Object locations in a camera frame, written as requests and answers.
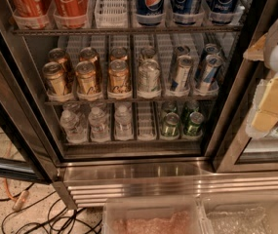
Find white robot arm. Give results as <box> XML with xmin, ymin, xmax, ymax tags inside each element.
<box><xmin>243</xmin><ymin>19</ymin><xmax>278</xmax><ymax>138</ymax></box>

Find silver blue slim can right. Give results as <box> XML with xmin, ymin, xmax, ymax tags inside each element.
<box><xmin>196</xmin><ymin>55</ymin><xmax>223</xmax><ymax>94</ymax></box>

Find silver blue slim can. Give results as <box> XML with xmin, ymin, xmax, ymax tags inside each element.
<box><xmin>196</xmin><ymin>55</ymin><xmax>223</xmax><ymax>94</ymax></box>
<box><xmin>170</xmin><ymin>55</ymin><xmax>193</xmax><ymax>92</ymax></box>

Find green can rear right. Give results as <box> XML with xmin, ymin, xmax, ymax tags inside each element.
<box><xmin>180</xmin><ymin>99</ymin><xmax>199</xmax><ymax>123</ymax></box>

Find silver blue slim can left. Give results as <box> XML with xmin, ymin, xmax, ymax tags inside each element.
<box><xmin>170</xmin><ymin>55</ymin><xmax>193</xmax><ymax>92</ymax></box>

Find green can rear left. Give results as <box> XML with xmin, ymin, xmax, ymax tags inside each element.
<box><xmin>161</xmin><ymin>100</ymin><xmax>178</xmax><ymax>118</ymax></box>

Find slim can rear left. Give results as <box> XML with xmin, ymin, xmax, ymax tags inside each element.
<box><xmin>171</xmin><ymin>45</ymin><xmax>190</xmax><ymax>68</ymax></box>

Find silver can front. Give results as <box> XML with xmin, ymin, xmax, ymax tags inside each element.
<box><xmin>139</xmin><ymin>59</ymin><xmax>160</xmax><ymax>93</ymax></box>

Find stainless steel fridge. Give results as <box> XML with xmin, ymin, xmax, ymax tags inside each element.
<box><xmin>0</xmin><ymin>0</ymin><xmax>278</xmax><ymax>211</ymax></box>

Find gold can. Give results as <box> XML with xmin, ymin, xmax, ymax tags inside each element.
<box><xmin>79</xmin><ymin>47</ymin><xmax>102</xmax><ymax>81</ymax></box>
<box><xmin>108</xmin><ymin>59</ymin><xmax>131</xmax><ymax>94</ymax></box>
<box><xmin>48</xmin><ymin>48</ymin><xmax>74</xmax><ymax>82</ymax></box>
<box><xmin>109</xmin><ymin>47</ymin><xmax>129</xmax><ymax>61</ymax></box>
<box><xmin>42</xmin><ymin>61</ymin><xmax>69</xmax><ymax>96</ymax></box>
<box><xmin>75</xmin><ymin>61</ymin><xmax>100</xmax><ymax>95</ymax></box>

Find empty white shelf tray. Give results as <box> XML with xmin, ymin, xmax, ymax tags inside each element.
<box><xmin>94</xmin><ymin>0</ymin><xmax>128</xmax><ymax>28</ymax></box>

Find gold can front left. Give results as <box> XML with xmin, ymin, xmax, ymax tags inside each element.
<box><xmin>42</xmin><ymin>61</ymin><xmax>69</xmax><ymax>96</ymax></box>

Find gold can rear left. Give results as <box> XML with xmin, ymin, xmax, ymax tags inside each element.
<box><xmin>48</xmin><ymin>48</ymin><xmax>74</xmax><ymax>82</ymax></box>

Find open fridge glass door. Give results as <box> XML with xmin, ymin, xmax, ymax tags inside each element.
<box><xmin>0</xmin><ymin>0</ymin><xmax>60</xmax><ymax>183</ymax></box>

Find empty white bottom tray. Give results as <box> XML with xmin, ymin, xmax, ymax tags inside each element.
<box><xmin>137</xmin><ymin>101</ymin><xmax>156</xmax><ymax>141</ymax></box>

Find clear bin pink contents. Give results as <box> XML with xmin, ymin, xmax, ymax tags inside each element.
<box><xmin>102</xmin><ymin>195</ymin><xmax>203</xmax><ymax>234</ymax></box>

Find water bottle right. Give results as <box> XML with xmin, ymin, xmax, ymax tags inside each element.
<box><xmin>114</xmin><ymin>105</ymin><xmax>133</xmax><ymax>139</ymax></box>

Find water bottle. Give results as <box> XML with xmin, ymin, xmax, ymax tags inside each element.
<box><xmin>114</xmin><ymin>105</ymin><xmax>133</xmax><ymax>139</ymax></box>
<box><xmin>60</xmin><ymin>110</ymin><xmax>87</xmax><ymax>143</ymax></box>
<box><xmin>88</xmin><ymin>107</ymin><xmax>108</xmax><ymax>140</ymax></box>

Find water bottle middle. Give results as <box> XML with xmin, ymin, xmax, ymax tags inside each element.
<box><xmin>88</xmin><ymin>107</ymin><xmax>108</xmax><ymax>140</ymax></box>

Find water bottle left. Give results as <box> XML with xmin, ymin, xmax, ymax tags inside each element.
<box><xmin>60</xmin><ymin>110</ymin><xmax>87</xmax><ymax>143</ymax></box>

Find top wire shelf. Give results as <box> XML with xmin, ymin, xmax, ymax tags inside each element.
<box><xmin>12</xmin><ymin>25</ymin><xmax>242</xmax><ymax>36</ymax></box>

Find wire shelf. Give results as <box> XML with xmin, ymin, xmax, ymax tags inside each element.
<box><xmin>12</xmin><ymin>25</ymin><xmax>242</xmax><ymax>36</ymax></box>
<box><xmin>45</xmin><ymin>96</ymin><xmax>217</xmax><ymax>105</ymax></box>

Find middle wire shelf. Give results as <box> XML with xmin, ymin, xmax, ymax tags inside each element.
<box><xmin>45</xmin><ymin>96</ymin><xmax>217</xmax><ymax>105</ymax></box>

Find black floor cables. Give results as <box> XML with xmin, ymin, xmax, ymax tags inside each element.
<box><xmin>0</xmin><ymin>175</ymin><xmax>103</xmax><ymax>234</ymax></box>

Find orange extension cord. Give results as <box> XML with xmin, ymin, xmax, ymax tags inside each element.
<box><xmin>0</xmin><ymin>124</ymin><xmax>30</xmax><ymax>212</ymax></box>

